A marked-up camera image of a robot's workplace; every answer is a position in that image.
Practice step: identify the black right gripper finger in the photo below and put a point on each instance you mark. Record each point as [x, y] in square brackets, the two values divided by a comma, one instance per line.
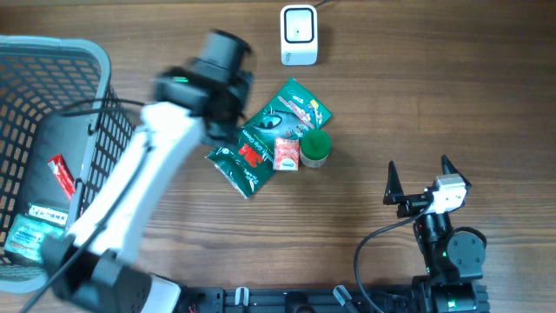
[394, 193]
[448, 169]

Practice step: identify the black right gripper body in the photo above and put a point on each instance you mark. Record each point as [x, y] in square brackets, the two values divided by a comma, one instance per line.
[412, 204]

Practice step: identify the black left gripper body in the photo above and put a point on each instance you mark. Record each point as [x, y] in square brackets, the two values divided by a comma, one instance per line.
[228, 132]

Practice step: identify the green 3M gloves bag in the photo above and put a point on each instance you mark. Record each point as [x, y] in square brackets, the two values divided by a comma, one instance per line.
[289, 114]

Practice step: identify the green lid jar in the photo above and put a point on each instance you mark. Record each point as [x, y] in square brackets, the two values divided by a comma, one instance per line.
[315, 148]

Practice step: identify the orange Kleenex tissue pack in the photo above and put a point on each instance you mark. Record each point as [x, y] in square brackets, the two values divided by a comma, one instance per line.
[286, 154]

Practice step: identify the red stick packet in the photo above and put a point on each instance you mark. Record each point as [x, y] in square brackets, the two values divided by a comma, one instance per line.
[62, 174]

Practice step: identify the teal tissue pack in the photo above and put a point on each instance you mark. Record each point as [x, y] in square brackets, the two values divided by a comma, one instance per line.
[25, 238]

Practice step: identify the green gum box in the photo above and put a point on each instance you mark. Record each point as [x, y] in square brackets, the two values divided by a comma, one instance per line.
[48, 214]

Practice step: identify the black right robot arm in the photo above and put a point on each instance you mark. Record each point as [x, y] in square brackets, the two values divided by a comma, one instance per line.
[453, 257]

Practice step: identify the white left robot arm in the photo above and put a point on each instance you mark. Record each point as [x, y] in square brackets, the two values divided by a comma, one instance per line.
[200, 103]

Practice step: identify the white barcode scanner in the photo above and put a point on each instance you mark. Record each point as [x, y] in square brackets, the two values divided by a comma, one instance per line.
[299, 35]

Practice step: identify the grey plastic basket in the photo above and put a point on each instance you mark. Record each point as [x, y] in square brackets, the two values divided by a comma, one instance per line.
[51, 91]

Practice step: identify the black aluminium mounting rail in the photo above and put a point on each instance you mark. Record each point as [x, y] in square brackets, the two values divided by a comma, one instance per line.
[390, 298]

